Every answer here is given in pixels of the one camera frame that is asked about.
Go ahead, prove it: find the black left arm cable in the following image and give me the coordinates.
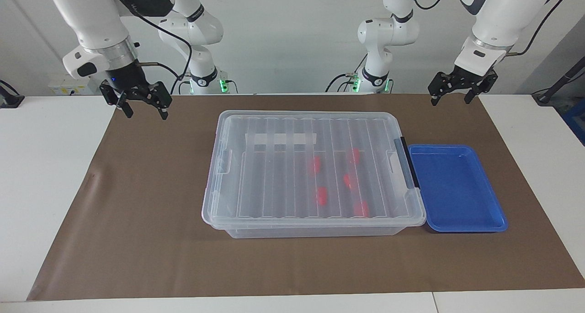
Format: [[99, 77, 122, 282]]
[[410, 0, 568, 57]]

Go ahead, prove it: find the clear plastic storage box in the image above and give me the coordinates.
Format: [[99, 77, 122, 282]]
[[203, 111, 425, 239]]

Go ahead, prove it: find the brown table mat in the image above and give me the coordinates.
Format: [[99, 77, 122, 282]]
[[27, 94, 585, 301]]

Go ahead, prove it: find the blue crate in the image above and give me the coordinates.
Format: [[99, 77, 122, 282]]
[[561, 98, 585, 145]]

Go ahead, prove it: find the black clamp base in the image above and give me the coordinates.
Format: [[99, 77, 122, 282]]
[[0, 80, 25, 109]]

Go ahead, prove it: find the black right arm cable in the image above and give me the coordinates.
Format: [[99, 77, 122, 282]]
[[111, 0, 192, 95]]

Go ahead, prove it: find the black stand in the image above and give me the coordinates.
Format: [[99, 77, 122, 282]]
[[532, 57, 585, 105]]

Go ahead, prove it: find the black base cable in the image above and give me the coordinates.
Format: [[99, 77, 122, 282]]
[[325, 73, 362, 93]]

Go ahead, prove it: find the clear ribbed plastic lid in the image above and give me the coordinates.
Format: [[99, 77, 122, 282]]
[[202, 111, 426, 227]]

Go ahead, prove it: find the black box latch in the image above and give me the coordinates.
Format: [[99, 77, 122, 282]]
[[401, 137, 420, 189]]

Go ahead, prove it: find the white power socket box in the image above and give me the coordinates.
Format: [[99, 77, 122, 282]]
[[48, 74, 103, 95]]

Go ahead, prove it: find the blue plastic tray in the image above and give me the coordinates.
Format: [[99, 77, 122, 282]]
[[408, 144, 509, 233]]

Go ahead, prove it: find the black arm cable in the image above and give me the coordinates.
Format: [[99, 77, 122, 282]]
[[410, 0, 568, 57], [111, 0, 192, 95]]

